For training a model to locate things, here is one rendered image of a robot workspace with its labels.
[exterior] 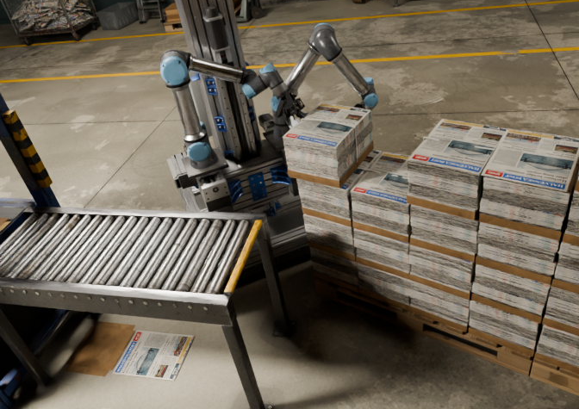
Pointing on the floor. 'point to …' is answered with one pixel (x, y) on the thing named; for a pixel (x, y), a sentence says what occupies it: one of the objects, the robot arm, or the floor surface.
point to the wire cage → (50, 10)
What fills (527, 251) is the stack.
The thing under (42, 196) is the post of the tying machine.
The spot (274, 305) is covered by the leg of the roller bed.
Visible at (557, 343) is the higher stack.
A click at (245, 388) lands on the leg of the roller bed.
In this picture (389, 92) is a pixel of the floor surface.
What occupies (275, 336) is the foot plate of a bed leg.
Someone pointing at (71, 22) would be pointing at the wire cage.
